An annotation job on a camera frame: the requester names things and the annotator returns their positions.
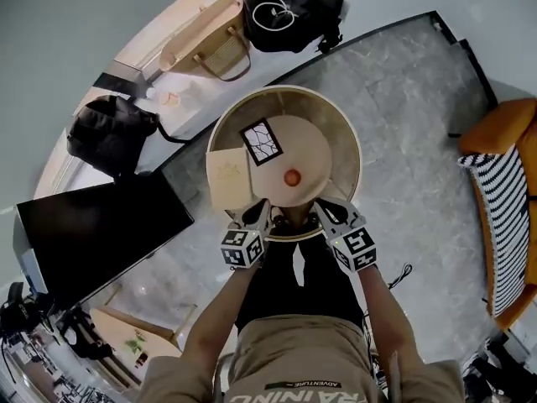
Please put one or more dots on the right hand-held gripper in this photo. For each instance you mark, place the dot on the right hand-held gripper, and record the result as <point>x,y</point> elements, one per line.
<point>354,250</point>

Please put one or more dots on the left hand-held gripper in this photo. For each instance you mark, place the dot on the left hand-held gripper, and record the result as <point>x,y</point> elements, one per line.
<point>245,250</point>

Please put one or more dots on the black white patterned frame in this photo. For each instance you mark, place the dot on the black white patterned frame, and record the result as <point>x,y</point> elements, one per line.
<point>260,141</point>

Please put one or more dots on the person's left forearm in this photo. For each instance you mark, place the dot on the person's left forearm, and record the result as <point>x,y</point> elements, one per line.
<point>218,309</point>

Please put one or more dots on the person's right forearm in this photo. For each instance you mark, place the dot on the person's right forearm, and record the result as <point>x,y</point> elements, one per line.
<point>386,309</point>

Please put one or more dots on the round wooden table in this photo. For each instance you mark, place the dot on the round wooden table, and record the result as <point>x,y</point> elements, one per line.
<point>293,149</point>

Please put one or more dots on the small orange fruit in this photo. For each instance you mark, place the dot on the small orange fruit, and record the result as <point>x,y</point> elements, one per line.
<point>292,177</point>

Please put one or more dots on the person's black trousers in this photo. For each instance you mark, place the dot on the person's black trousers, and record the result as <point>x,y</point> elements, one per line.
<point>327,292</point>

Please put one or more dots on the person's beige shirt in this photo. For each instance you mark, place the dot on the person's beige shirt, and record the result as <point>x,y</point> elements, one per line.
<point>302,351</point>

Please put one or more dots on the light wooden side table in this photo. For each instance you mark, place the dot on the light wooden side table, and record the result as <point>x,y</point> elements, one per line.
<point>155,342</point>

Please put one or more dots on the clear glass cup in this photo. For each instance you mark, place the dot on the clear glass cup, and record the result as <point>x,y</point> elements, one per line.
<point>150,92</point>

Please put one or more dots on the black white striped blanket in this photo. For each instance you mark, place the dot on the black white striped blanket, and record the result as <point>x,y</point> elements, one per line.
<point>503,208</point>

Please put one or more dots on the black backpack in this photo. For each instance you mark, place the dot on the black backpack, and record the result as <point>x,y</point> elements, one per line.
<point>109,132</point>

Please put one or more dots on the small flower sprig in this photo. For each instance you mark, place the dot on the small flower sprig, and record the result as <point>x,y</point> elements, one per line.
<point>135,342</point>

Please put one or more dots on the small dark bottle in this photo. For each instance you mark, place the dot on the small dark bottle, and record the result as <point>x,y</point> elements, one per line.
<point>142,358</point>

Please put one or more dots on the beige tote bag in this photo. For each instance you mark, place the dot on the beige tote bag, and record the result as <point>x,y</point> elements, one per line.
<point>205,36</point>

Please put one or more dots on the orange sofa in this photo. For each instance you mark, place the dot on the orange sofa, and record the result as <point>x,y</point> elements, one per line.
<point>503,120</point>

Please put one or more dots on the black coat rack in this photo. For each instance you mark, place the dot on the black coat rack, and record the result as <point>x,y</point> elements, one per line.
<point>17,309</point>

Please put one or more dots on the wide grey roller blind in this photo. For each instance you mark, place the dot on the wide grey roller blind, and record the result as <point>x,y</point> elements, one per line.
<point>84,15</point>

